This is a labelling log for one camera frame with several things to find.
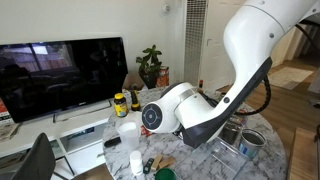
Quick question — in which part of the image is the red snack packet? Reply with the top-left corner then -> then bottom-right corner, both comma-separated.
140,125 -> 150,137

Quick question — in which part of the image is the stack of papers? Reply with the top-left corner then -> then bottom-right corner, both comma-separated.
0,123 -> 21,142

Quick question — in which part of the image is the plain white door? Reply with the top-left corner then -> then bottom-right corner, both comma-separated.
199,0 -> 248,91

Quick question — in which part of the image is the clear cup of coffee beans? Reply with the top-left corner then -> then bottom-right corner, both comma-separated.
221,116 -> 244,145

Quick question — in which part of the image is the black chair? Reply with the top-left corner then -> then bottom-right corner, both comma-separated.
11,132 -> 114,180

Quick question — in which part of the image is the round wall thermostat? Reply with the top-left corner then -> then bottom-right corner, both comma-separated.
161,3 -> 172,14

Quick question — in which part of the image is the green round lid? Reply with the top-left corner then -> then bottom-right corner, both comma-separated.
154,167 -> 177,180

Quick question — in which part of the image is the wooden side table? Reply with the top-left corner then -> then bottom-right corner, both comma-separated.
288,126 -> 320,180

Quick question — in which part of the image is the white paper napkin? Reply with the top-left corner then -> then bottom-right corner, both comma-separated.
114,110 -> 148,128

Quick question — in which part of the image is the clear plastic tray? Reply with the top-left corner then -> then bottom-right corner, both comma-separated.
173,136 -> 249,180

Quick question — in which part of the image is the white television stand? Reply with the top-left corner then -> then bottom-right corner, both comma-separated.
0,99 -> 124,178

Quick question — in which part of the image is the red white box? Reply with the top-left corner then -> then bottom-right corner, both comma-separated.
0,98 -> 12,126

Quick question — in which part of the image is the wooden block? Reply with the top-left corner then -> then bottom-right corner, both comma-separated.
151,153 -> 164,172
158,156 -> 176,170

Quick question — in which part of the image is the open brown cardboard box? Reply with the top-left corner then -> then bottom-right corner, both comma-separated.
122,73 -> 148,93

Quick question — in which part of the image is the potted green plant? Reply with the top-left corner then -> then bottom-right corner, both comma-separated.
135,44 -> 163,89

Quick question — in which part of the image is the beige floor rug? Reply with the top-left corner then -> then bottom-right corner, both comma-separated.
268,66 -> 315,90

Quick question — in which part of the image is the wall heater grille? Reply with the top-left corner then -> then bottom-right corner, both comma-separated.
183,0 -> 208,87

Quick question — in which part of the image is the metal can blue label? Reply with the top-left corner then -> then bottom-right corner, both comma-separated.
238,128 -> 267,160

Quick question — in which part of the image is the black yellow bottle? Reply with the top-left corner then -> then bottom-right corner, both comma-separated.
129,83 -> 142,112

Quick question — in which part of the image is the white pill bottle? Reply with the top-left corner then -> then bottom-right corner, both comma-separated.
129,150 -> 144,177

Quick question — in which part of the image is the yellow lid vitamin bottle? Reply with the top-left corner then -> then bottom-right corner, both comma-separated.
113,92 -> 129,118

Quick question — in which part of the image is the translucent plastic cup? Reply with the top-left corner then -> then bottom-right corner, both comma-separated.
117,121 -> 141,150

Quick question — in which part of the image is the flat screen television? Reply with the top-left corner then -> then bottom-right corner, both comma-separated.
0,36 -> 129,124

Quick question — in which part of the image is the black remote control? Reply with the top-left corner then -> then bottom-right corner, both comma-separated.
103,136 -> 122,149

